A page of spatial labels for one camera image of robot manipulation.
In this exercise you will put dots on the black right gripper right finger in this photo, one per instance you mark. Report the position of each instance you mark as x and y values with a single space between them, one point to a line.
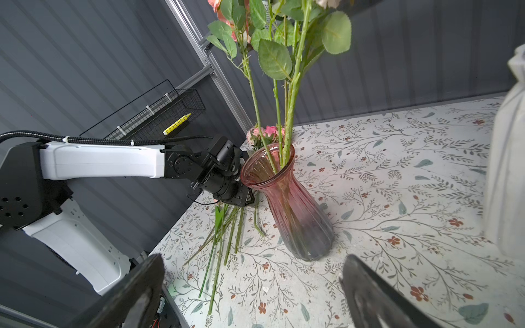
372 302

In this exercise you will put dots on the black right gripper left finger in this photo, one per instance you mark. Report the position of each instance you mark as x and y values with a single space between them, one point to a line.
133 302

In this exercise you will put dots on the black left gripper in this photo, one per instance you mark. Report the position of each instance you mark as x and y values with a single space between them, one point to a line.
228 190

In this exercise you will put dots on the bunch of artificial flowers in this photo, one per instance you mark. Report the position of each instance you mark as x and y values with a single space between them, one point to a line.
228 220

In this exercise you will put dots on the pink glass vase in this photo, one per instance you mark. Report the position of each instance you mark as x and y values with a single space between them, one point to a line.
303 225

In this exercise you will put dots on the white ribbed ceramic vase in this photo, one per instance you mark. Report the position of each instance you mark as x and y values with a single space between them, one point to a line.
503 216

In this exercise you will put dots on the white rose stem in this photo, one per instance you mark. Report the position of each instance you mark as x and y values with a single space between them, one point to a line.
273 39

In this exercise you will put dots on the cream pink rose spray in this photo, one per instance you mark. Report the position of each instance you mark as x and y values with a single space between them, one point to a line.
320 27

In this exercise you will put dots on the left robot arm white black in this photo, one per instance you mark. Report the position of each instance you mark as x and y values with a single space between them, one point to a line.
36 198

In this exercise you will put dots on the yellow marker pen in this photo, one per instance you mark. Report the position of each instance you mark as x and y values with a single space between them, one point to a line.
177 124

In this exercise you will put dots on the floral patterned table mat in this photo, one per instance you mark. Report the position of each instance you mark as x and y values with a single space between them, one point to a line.
404 192

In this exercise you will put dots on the black wire basket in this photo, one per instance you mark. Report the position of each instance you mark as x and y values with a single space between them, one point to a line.
148 115

